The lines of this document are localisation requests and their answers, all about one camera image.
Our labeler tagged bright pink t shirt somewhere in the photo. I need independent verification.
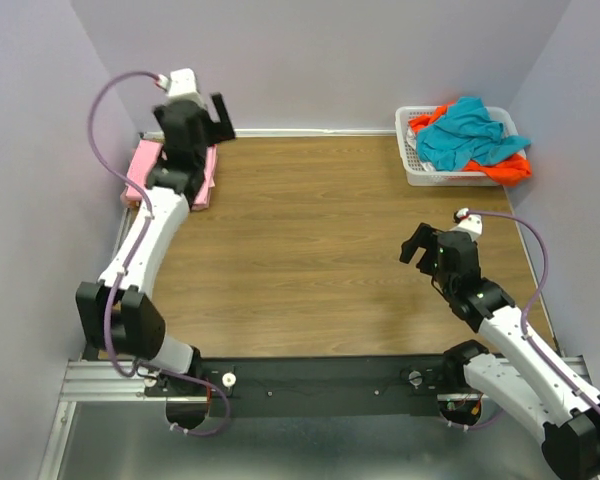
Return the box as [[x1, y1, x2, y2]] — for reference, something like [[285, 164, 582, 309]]
[[120, 140, 217, 211]]

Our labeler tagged white plastic laundry basket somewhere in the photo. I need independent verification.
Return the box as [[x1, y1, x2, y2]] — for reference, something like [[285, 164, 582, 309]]
[[395, 106, 498, 187]]

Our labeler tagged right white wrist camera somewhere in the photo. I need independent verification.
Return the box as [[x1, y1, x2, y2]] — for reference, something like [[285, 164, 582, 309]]
[[452, 208, 483, 241]]

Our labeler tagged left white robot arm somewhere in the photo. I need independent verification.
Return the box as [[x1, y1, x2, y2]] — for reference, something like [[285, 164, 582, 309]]
[[76, 93, 235, 395]]

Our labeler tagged orange t shirt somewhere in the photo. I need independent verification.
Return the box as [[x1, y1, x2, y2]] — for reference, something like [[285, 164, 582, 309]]
[[407, 102, 533, 188]]

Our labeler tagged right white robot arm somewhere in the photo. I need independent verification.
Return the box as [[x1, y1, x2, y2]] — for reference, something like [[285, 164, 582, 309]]
[[399, 215, 600, 479]]

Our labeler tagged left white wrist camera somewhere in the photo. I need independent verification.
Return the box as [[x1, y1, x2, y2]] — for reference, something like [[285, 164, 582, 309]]
[[155, 68, 206, 108]]

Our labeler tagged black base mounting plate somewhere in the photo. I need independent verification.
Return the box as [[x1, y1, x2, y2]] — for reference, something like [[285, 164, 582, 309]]
[[144, 353, 501, 420]]

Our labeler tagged aluminium rail frame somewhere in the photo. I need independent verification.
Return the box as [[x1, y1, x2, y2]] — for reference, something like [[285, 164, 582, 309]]
[[57, 136, 561, 479]]

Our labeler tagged teal t shirt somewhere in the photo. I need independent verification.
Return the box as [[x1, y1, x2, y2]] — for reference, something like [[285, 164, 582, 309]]
[[409, 97, 531, 171]]

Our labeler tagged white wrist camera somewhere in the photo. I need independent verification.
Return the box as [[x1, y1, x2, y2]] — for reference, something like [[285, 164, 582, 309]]
[[452, 208, 483, 241], [155, 68, 206, 108]]

